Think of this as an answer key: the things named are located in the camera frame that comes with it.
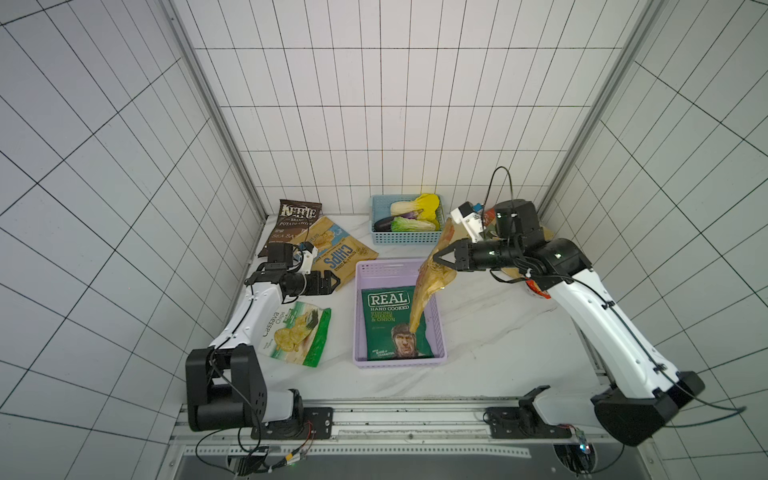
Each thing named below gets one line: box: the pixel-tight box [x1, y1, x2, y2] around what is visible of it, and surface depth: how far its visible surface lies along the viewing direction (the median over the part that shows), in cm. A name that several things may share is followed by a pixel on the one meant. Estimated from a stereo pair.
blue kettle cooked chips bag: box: [290, 216, 379, 291], surface depth 109 cm
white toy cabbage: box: [390, 200, 418, 216], surface depth 117 cm
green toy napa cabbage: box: [390, 217, 437, 232], surface depth 109 cm
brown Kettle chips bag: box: [258, 199, 323, 257], surface depth 120 cm
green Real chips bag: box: [361, 286, 435, 361], surface depth 87 cm
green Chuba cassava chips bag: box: [260, 301, 331, 368], surface depth 89 cm
